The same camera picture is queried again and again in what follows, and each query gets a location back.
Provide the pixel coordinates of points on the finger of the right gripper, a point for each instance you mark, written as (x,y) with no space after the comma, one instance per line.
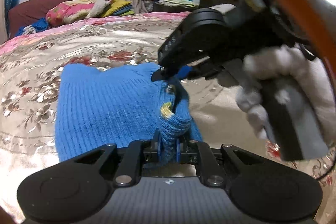
(163,74)
(184,72)

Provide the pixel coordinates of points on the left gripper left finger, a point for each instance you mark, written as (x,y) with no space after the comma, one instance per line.
(133,157)

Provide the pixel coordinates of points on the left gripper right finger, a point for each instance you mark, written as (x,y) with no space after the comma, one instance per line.
(203,158)

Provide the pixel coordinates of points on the blue knit sweater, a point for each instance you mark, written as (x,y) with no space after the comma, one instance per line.
(120,105)

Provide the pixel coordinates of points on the blue clothes on sofa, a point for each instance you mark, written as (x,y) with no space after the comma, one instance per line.
(38,26)

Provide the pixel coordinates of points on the white gloved right hand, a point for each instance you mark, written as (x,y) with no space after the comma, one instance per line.
(310,75)

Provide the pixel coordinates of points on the yellow folded cloth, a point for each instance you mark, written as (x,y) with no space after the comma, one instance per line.
(118,8)

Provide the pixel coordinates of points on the pink floral quilt bundle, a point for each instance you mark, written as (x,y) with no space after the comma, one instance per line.
(71,11)

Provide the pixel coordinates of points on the floral satin bedspread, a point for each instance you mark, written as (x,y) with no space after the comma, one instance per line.
(30,79)

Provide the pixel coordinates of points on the maroon sofa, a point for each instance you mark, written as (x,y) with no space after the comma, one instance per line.
(28,12)

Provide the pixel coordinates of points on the blue plastic bag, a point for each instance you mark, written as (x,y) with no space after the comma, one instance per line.
(9,4)

